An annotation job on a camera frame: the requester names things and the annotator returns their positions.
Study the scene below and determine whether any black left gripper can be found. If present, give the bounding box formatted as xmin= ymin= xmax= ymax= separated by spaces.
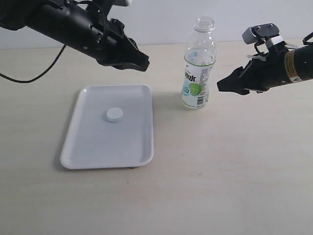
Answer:
xmin=96 ymin=18 xmax=150 ymax=72

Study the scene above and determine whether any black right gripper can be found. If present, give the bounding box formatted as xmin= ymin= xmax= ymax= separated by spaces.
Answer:
xmin=217 ymin=43 xmax=290 ymax=95

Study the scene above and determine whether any clear plastic water bottle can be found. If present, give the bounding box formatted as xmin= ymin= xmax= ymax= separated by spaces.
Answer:
xmin=181 ymin=17 xmax=217 ymax=110

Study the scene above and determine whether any white bottle cap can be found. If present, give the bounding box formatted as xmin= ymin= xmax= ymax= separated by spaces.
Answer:
xmin=106 ymin=107 xmax=124 ymax=122

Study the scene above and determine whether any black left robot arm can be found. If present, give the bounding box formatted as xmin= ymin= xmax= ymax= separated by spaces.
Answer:
xmin=0 ymin=0 xmax=150 ymax=71

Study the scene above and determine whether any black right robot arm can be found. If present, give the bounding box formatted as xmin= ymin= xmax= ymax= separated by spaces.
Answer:
xmin=217 ymin=42 xmax=313 ymax=95

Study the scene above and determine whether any white rectangular plastic tray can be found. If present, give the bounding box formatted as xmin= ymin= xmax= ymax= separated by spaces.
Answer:
xmin=60 ymin=84 xmax=154 ymax=170

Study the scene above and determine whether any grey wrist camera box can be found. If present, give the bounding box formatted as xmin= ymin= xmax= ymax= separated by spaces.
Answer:
xmin=242 ymin=23 xmax=281 ymax=46
xmin=113 ymin=0 xmax=133 ymax=7

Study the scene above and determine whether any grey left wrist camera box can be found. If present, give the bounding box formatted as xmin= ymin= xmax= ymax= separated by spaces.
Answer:
xmin=113 ymin=0 xmax=133 ymax=7

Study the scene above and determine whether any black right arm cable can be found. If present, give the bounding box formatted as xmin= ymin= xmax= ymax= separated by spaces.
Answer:
xmin=283 ymin=31 xmax=313 ymax=49

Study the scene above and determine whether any black looping cable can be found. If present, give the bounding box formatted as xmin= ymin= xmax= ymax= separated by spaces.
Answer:
xmin=0 ymin=44 xmax=67 ymax=84

